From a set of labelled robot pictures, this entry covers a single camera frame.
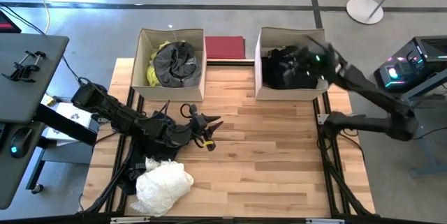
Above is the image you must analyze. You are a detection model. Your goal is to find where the grey metal table frame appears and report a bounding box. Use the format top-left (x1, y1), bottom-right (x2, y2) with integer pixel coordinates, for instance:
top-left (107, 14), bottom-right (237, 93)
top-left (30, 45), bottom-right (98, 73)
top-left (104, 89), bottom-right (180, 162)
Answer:
top-left (386, 70), bottom-right (447, 178)

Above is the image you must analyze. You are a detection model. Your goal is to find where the black computer mouse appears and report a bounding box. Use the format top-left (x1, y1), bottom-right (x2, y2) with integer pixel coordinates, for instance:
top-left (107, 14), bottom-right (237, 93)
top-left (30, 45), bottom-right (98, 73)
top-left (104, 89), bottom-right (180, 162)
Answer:
top-left (8, 127), bottom-right (35, 160)

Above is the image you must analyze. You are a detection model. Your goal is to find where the grey garment with label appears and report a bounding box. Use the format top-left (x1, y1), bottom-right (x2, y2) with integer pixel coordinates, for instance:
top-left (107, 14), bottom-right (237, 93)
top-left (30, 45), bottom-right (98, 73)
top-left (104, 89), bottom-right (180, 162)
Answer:
top-left (152, 40), bottom-right (203, 89)

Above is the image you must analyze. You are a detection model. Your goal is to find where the black desk leg frame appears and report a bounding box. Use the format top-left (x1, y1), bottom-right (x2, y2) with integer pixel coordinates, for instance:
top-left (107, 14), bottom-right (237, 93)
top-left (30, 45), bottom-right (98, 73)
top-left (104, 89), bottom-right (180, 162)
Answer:
top-left (26, 103), bottom-right (99, 195)

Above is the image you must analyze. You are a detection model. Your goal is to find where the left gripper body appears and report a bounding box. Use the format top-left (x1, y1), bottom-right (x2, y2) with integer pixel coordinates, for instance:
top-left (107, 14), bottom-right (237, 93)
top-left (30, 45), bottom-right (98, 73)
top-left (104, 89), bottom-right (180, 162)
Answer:
top-left (187, 103), bottom-right (217, 153)

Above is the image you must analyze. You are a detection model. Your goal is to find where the black aluminium frame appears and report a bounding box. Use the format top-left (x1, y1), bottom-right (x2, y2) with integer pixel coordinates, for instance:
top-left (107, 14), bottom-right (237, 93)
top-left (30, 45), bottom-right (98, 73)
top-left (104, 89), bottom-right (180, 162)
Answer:
top-left (78, 86), bottom-right (376, 224)

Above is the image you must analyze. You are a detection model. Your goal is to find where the grey desk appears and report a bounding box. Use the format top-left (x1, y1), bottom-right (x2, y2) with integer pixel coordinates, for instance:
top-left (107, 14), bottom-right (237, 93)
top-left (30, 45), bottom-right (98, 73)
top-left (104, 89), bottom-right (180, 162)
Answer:
top-left (0, 32), bottom-right (70, 211)

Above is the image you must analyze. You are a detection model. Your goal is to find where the yellow cable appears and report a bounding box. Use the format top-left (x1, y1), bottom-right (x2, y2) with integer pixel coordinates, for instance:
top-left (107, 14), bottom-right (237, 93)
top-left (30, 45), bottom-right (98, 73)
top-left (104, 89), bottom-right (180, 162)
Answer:
top-left (21, 0), bottom-right (52, 36)

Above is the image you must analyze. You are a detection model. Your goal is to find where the silver bracket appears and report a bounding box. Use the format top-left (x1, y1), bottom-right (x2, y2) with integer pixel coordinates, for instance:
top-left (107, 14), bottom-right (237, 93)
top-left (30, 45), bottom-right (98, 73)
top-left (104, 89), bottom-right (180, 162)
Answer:
top-left (306, 218), bottom-right (345, 224)
top-left (110, 216), bottom-right (151, 224)

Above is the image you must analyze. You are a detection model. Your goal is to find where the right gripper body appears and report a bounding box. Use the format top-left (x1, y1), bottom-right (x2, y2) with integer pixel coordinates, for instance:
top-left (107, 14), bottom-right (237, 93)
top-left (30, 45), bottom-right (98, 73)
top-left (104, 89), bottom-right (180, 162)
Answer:
top-left (299, 41), bottom-right (347, 82)

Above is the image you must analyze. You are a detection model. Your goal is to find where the round white stand base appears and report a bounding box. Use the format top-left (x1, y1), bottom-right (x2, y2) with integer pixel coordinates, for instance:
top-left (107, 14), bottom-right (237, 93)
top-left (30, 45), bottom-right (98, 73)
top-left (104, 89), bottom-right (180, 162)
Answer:
top-left (345, 0), bottom-right (384, 25)

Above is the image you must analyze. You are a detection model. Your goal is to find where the dark red book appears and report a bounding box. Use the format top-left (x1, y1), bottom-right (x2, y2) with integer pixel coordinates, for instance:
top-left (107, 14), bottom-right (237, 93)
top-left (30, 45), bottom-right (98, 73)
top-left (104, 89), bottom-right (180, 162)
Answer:
top-left (205, 36), bottom-right (247, 60)

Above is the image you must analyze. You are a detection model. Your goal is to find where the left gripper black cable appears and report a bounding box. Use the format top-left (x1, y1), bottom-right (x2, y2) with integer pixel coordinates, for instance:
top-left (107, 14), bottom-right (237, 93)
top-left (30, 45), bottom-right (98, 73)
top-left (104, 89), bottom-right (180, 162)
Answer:
top-left (179, 103), bottom-right (194, 119)

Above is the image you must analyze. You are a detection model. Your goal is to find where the black computer with coloured lights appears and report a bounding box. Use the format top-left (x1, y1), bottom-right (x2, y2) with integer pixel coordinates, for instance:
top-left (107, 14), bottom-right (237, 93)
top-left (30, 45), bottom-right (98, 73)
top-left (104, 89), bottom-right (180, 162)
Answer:
top-left (373, 35), bottom-right (447, 94)

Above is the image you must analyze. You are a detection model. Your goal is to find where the beige fabric storage bin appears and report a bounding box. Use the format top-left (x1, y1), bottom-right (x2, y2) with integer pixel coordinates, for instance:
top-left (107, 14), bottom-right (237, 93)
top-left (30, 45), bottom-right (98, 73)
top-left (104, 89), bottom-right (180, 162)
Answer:
top-left (254, 27), bottom-right (331, 102)
top-left (131, 27), bottom-right (207, 102)

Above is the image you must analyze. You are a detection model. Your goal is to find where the yellow garment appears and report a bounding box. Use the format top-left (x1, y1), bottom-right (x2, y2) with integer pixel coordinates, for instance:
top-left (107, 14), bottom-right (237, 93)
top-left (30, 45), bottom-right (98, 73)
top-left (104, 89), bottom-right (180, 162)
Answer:
top-left (145, 40), bottom-right (175, 87)

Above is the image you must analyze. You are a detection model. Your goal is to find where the black bar clamp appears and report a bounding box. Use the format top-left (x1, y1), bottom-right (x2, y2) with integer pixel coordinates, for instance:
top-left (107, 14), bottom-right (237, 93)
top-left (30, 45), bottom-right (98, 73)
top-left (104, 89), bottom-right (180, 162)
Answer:
top-left (1, 51), bottom-right (34, 80)
top-left (15, 50), bottom-right (47, 84)

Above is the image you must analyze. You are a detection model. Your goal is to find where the white garment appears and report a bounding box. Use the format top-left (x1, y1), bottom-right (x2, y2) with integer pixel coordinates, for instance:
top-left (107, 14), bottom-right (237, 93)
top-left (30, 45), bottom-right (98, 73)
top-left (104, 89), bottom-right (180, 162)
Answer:
top-left (131, 156), bottom-right (195, 218)

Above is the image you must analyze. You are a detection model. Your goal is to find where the white cardboard box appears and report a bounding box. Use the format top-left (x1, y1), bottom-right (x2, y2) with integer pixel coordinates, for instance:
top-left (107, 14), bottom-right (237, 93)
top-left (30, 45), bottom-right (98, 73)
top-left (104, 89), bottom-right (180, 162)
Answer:
top-left (41, 101), bottom-right (94, 147)

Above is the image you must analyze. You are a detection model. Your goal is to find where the black screen device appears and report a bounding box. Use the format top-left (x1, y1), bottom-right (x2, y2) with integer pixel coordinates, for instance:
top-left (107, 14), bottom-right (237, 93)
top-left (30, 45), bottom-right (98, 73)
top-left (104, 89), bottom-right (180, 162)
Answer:
top-left (0, 10), bottom-right (22, 34)

